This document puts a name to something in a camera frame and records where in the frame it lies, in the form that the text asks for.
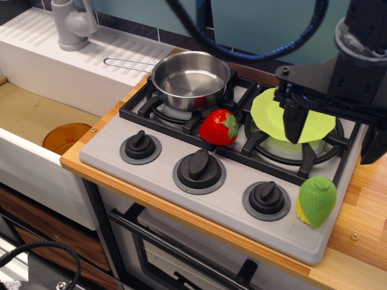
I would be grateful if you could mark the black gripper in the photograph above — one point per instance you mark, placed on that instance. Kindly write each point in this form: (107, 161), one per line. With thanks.
(341, 87)

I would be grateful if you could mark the red toy strawberry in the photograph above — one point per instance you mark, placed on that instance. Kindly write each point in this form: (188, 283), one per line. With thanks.
(220, 128)

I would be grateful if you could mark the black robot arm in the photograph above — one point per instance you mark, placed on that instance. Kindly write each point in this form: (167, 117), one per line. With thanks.
(360, 36)

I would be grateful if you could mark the light green plastic plate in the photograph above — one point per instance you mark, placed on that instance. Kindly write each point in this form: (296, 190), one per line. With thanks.
(268, 117)

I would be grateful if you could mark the black right stove knob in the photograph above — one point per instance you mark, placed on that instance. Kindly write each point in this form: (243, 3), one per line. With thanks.
(266, 201)

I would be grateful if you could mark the black stove knob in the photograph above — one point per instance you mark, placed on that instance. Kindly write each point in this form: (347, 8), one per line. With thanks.
(140, 149)
(266, 201)
(199, 173)

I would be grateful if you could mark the grey toy stove top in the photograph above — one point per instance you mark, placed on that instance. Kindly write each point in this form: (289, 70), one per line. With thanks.
(224, 206)

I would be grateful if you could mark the black middle stove knob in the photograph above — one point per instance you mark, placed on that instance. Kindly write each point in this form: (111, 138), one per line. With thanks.
(199, 173)

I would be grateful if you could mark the stainless steel pot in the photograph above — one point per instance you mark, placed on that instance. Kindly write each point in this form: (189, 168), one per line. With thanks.
(188, 81)

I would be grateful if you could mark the black left stove knob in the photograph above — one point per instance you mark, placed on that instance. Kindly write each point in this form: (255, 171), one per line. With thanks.
(140, 149)

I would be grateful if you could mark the black right burner grate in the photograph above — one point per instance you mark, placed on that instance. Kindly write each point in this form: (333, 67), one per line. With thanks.
(334, 156)

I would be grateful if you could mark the black burner grate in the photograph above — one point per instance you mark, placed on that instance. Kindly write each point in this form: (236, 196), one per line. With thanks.
(334, 156)
(147, 109)

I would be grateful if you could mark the black left burner grate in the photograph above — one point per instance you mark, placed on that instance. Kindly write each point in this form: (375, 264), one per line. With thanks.
(147, 109)

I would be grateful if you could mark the oven door with window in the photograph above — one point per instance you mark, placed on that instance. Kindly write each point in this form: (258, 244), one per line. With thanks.
(219, 254)

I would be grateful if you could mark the grey toy faucet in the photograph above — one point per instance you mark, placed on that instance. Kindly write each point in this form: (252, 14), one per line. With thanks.
(73, 27)

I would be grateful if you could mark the white toy sink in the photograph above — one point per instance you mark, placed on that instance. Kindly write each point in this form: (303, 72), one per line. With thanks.
(55, 87)

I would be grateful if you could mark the wood grain drawer front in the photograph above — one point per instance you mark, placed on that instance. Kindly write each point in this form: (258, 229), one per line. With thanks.
(31, 222)

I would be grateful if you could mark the black oven door handle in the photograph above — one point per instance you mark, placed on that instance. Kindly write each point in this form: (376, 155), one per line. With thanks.
(165, 258)

